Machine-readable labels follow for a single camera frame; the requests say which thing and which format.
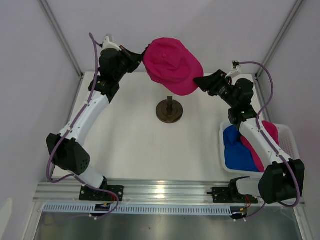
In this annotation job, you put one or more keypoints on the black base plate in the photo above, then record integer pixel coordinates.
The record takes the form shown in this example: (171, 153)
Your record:
(230, 195)
(89, 194)

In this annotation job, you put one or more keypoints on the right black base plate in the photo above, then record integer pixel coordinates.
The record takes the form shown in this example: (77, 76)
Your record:
(230, 195)

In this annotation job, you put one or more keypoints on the aluminium mounting rail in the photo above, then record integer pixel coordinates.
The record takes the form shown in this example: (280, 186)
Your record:
(160, 192)

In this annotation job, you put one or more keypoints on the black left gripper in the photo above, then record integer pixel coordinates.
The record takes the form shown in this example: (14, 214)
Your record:
(134, 58)

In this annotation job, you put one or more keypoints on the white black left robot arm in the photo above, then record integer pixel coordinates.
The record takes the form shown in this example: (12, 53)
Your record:
(65, 148)

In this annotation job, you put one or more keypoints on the white plastic basket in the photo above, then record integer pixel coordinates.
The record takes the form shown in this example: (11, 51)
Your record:
(287, 143)

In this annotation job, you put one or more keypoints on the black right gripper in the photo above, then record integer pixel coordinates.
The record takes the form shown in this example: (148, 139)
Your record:
(211, 82)

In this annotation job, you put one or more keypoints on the cream mannequin head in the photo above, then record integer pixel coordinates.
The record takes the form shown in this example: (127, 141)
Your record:
(169, 111)

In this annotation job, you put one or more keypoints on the right aluminium frame post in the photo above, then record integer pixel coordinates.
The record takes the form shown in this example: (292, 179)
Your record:
(283, 30)

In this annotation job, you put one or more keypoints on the aluminium frame post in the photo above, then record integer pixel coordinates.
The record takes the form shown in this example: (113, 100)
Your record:
(283, 30)
(52, 20)

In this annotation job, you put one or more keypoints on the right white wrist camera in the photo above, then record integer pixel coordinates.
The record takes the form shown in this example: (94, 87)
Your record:
(236, 70)

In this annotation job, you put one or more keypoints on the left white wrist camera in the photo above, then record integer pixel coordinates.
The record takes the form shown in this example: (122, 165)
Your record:
(108, 43)

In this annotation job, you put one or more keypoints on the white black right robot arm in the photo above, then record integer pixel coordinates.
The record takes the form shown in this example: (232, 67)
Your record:
(283, 177)

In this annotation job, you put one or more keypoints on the pink cap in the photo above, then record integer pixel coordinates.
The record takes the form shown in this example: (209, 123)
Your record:
(169, 63)
(273, 132)

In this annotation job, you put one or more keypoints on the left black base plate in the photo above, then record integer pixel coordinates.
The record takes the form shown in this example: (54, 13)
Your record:
(89, 194)

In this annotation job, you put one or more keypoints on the blue cap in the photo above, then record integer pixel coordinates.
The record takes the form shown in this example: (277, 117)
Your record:
(237, 151)

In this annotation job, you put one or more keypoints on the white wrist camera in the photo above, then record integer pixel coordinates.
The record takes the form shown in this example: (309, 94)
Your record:
(108, 43)
(236, 70)

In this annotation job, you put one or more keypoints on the left aluminium frame post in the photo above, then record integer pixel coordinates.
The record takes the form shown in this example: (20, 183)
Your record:
(52, 20)

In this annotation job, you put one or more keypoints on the white slotted cable duct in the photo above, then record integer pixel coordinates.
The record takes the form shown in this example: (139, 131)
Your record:
(144, 209)

